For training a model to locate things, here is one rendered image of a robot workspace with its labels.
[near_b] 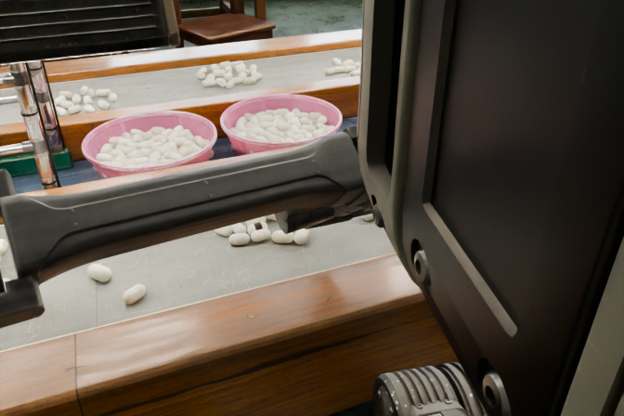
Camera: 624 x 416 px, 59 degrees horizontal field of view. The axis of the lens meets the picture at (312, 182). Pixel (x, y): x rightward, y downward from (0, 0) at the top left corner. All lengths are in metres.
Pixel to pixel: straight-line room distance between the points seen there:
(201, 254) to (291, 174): 0.39
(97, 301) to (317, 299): 0.30
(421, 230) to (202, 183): 0.34
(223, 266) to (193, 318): 0.14
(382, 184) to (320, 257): 0.66
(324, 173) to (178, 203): 0.14
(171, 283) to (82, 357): 0.17
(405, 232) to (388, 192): 0.02
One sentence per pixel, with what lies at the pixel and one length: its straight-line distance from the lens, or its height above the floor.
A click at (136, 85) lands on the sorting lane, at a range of 1.55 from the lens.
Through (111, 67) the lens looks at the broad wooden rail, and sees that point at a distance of 1.64.
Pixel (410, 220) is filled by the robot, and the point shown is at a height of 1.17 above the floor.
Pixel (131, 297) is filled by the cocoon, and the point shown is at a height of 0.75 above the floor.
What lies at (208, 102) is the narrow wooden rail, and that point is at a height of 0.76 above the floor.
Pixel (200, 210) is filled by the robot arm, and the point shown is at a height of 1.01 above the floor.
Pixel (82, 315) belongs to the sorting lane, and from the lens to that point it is 0.81.
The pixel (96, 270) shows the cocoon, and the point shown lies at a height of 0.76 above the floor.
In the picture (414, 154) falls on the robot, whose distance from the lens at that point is 0.15.
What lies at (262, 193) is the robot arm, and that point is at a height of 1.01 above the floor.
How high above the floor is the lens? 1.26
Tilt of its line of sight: 30 degrees down
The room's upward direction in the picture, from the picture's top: straight up
